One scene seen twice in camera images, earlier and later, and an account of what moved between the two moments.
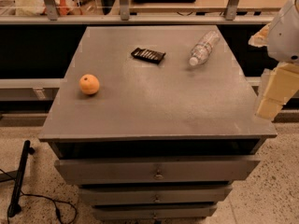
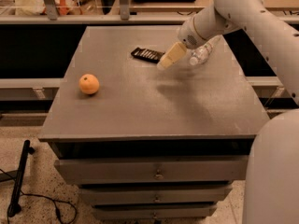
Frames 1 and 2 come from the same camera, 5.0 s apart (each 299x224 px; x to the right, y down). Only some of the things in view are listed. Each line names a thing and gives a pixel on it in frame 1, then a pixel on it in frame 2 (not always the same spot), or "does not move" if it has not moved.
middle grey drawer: (149, 195) does not move
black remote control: (149, 55) does not move
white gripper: (284, 36) -> (188, 36)
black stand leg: (15, 208) does not move
